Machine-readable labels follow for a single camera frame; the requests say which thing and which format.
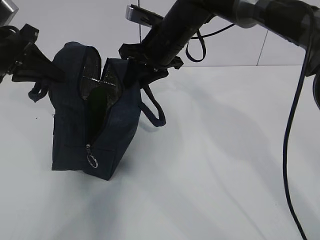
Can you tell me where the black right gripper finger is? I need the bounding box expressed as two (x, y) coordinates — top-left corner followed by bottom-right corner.
(123, 59), (140, 88)
(139, 67), (169, 88)

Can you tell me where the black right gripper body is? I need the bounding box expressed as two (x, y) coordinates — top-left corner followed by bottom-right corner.
(118, 7), (184, 72)

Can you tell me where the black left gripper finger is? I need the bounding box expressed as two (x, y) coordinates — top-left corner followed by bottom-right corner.
(29, 44), (65, 82)
(11, 66), (48, 82)

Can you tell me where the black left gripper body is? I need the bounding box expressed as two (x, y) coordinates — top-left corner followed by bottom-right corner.
(0, 23), (39, 78)

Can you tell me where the dark blue lunch bag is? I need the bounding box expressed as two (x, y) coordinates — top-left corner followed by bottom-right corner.
(28, 41), (166, 180)

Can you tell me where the green cucumber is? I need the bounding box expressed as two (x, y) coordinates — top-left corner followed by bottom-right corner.
(87, 86), (107, 137)

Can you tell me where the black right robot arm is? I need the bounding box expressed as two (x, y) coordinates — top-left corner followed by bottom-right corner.
(119, 0), (320, 105)

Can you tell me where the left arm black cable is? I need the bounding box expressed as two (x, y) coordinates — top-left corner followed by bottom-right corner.
(0, 25), (20, 38)

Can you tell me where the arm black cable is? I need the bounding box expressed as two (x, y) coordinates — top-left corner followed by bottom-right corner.
(0, 25), (20, 38)
(184, 4), (316, 240)

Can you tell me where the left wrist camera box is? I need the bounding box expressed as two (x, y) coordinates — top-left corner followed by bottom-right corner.
(0, 0), (19, 27)

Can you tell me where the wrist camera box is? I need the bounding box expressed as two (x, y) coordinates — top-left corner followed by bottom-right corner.
(0, 0), (19, 27)
(125, 4), (164, 28)

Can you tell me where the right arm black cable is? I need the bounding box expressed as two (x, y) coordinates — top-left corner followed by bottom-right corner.
(184, 4), (316, 240)

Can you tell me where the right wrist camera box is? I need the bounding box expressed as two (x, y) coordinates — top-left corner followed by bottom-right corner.
(125, 4), (164, 28)

